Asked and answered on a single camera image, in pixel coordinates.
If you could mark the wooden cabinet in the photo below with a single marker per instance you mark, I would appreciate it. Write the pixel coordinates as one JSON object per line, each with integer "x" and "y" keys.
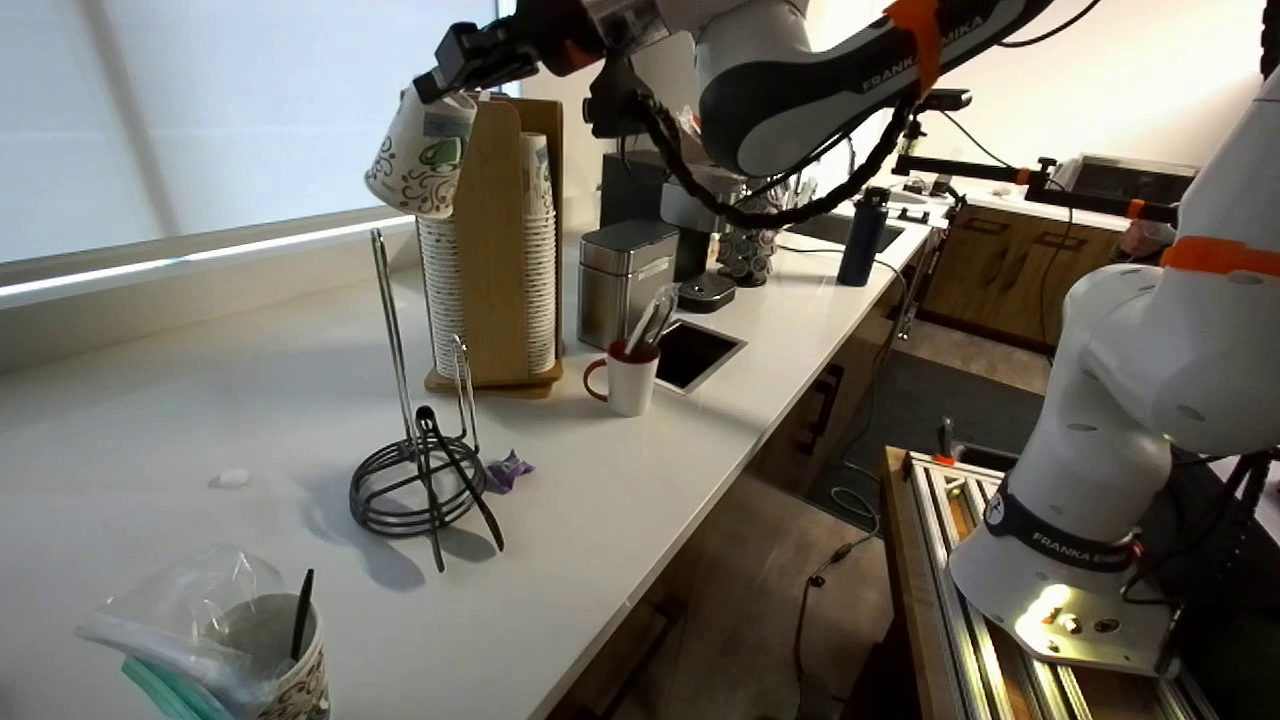
{"x": 1014, "y": 283}

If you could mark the speckled cup stack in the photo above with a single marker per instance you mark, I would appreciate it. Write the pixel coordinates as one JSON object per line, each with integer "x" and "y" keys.
{"x": 751, "y": 258}

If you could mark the white window blind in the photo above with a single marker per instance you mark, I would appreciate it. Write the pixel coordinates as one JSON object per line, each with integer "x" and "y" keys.
{"x": 201, "y": 107}

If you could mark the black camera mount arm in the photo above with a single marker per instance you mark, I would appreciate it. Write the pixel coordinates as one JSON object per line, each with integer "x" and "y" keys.
{"x": 961, "y": 171}

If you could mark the wooden cup dispenser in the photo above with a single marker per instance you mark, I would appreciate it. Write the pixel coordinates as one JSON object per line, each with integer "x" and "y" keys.
{"x": 490, "y": 266}

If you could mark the black stereo camera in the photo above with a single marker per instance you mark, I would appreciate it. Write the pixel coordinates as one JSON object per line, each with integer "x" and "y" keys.
{"x": 951, "y": 96}

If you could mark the patterned paper cup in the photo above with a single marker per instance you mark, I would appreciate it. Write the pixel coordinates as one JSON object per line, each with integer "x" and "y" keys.
{"x": 419, "y": 156}

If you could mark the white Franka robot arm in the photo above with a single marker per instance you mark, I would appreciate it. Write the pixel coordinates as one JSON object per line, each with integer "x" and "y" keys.
{"x": 1144, "y": 360}

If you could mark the black bottle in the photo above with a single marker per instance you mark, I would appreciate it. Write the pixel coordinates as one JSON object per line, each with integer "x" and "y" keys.
{"x": 864, "y": 240}

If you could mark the small purple object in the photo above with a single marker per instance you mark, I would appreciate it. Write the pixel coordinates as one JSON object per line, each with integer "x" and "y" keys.
{"x": 511, "y": 470}

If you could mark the clear plastic bag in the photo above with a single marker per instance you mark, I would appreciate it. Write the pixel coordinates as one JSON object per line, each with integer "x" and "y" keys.
{"x": 162, "y": 641}

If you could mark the white plastic spoon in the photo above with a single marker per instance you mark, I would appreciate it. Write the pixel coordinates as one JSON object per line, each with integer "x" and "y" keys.
{"x": 640, "y": 325}

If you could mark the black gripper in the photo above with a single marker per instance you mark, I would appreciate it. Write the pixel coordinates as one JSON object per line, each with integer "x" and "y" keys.
{"x": 485, "y": 49}

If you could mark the silver bin black lid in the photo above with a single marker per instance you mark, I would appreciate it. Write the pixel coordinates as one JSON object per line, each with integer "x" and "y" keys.
{"x": 621, "y": 283}

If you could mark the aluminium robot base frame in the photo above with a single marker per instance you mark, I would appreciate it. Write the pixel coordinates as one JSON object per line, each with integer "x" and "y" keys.
{"x": 932, "y": 585}

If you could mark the stack of paper cups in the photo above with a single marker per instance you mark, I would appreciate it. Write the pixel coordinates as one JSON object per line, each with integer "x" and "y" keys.
{"x": 438, "y": 293}
{"x": 536, "y": 255}

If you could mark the white mug red inside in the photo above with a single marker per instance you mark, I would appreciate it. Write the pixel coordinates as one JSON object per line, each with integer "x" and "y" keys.
{"x": 628, "y": 384}

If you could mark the black flat device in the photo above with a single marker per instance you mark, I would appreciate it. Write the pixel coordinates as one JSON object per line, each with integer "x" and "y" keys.
{"x": 1123, "y": 185}

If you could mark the white black countertop appliance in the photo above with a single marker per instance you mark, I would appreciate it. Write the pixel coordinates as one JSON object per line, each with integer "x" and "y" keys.
{"x": 707, "y": 260}

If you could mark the dark sink basin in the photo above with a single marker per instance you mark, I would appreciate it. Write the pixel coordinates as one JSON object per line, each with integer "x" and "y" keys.
{"x": 832, "y": 229}

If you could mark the black box appliance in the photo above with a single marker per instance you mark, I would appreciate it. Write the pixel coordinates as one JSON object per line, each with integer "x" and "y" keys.
{"x": 628, "y": 185}

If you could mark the black stir stick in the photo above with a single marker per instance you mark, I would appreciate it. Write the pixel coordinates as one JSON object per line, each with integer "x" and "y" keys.
{"x": 300, "y": 618}

